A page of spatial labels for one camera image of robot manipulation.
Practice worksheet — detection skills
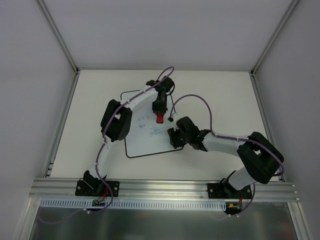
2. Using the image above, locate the red whiteboard eraser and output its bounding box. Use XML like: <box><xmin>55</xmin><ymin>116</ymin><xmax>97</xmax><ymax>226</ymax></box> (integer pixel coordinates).
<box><xmin>156</xmin><ymin>112</ymin><xmax>164</xmax><ymax>124</ymax></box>

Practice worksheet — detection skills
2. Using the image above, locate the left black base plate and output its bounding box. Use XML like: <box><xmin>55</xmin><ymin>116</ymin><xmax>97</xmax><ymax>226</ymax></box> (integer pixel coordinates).
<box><xmin>75</xmin><ymin>178</ymin><xmax>120</xmax><ymax>197</ymax></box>

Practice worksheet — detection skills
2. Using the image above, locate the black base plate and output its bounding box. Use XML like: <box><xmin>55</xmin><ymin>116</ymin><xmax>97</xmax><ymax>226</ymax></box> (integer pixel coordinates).
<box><xmin>206</xmin><ymin>183</ymin><xmax>253</xmax><ymax>200</ymax></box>
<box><xmin>75</xmin><ymin>178</ymin><xmax>120</xmax><ymax>197</ymax></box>

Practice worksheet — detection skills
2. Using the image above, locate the white whiteboard black frame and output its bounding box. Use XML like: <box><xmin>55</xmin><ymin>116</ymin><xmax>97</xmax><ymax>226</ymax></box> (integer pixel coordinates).
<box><xmin>124</xmin><ymin>96</ymin><xmax>183</xmax><ymax>158</ymax></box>

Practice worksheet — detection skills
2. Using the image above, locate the aluminium frame post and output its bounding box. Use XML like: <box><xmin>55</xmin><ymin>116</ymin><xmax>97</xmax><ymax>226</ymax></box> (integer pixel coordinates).
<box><xmin>35</xmin><ymin>0</ymin><xmax>79</xmax><ymax>74</ymax></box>
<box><xmin>251</xmin><ymin>0</ymin><xmax>301</xmax><ymax>76</ymax></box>

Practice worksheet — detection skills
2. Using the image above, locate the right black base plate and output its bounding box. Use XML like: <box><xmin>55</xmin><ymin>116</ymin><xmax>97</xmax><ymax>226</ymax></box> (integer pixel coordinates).
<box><xmin>206</xmin><ymin>183</ymin><xmax>253</xmax><ymax>200</ymax></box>

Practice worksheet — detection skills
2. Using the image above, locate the right aluminium frame post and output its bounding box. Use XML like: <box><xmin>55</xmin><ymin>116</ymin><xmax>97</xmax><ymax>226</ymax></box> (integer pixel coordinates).
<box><xmin>251</xmin><ymin>0</ymin><xmax>301</xmax><ymax>76</ymax></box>

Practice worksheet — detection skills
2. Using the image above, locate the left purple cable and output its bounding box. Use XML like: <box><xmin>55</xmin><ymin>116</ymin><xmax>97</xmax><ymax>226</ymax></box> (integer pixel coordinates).
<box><xmin>39</xmin><ymin>66</ymin><xmax>175</xmax><ymax>224</ymax></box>

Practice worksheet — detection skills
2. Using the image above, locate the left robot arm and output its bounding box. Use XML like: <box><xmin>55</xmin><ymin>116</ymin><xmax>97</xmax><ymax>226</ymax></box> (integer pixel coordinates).
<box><xmin>75</xmin><ymin>76</ymin><xmax>175</xmax><ymax>197</ymax></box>

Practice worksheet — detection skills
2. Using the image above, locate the white slotted cable duct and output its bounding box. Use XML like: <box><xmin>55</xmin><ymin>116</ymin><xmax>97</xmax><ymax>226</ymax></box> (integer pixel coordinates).
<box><xmin>39</xmin><ymin>198</ymin><xmax>227</xmax><ymax>212</ymax></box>

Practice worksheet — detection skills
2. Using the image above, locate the aluminium mounting rail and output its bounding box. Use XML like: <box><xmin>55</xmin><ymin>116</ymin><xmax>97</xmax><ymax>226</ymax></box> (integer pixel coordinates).
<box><xmin>28</xmin><ymin>177</ymin><xmax>301</xmax><ymax>203</ymax></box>

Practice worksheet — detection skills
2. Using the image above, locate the left aluminium frame post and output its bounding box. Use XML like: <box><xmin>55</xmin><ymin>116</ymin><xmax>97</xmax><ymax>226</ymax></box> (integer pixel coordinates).
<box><xmin>35</xmin><ymin>0</ymin><xmax>79</xmax><ymax>74</ymax></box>

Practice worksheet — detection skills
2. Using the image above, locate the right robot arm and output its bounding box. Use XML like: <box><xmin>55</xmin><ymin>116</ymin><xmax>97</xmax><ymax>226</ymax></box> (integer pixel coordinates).
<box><xmin>167</xmin><ymin>115</ymin><xmax>284</xmax><ymax>199</ymax></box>

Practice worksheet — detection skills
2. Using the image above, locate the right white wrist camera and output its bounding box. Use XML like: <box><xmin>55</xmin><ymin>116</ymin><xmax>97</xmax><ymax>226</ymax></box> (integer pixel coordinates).
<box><xmin>168</xmin><ymin>112</ymin><xmax>183</xmax><ymax>123</ymax></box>

